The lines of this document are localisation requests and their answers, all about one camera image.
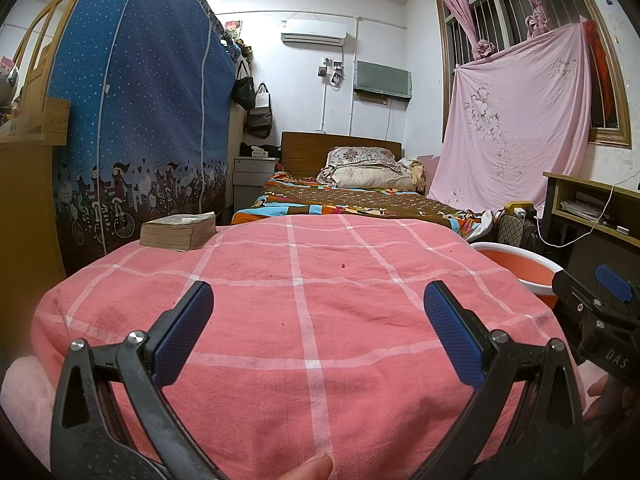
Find orange basin with white rim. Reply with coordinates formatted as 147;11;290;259
470;241;563;311

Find barred window with wooden frame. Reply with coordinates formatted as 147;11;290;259
435;0;633;150

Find colourful patterned bedspread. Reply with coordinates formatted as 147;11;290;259
231;170;493;241

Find wooden bunk bed frame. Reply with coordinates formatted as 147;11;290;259
10;0;96;111

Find white cable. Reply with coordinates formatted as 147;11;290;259
535;182;616;248

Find black pouch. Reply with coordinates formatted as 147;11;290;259
240;141;282;158

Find wooden cabinet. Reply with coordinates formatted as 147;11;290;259
0;97;72;321

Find red hanging cloth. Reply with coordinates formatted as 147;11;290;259
582;19;618;128

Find pink checked blanket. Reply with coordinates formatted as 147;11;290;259
31;214;583;476

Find yellow power strip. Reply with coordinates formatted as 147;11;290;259
504;201;537;221

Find black and white hanging bag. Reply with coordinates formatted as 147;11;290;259
243;82;275;140

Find stack of papers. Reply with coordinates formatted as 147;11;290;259
560;192;608;223

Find white nightstand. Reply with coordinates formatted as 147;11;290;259
232;156;280;211

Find wooden headboard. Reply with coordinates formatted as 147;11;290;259
280;131;403;173

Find brown patterned bag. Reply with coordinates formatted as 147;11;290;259
495;212;526;246

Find pink fleece cloth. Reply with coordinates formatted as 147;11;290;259
0;355;58;466

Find blue dotted wardrobe cover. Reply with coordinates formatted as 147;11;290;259
47;0;241;271

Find pillows on bed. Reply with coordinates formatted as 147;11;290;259
330;160;426;192

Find television with green cover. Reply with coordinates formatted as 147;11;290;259
353;60;413;103

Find person's left hand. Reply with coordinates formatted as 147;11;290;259
267;454;334;480

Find grey soft toy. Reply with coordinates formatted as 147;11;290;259
0;65;23;111

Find white air conditioner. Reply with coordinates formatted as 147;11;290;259
280;19;348;46

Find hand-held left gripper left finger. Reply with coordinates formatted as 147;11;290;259
50;280;231;480

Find dark wooden desk shelf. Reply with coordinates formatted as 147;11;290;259
542;171;640;281

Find pink hanging sheet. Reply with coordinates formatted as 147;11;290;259
425;24;593;213

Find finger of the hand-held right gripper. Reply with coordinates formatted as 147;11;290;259
595;264;640;311
551;269;613;348

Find person's right hand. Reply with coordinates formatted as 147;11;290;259
582;375;618;426

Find thick old book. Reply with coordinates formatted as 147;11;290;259
140;211;217;252

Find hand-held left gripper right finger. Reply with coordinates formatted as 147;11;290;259
422;280;586;480

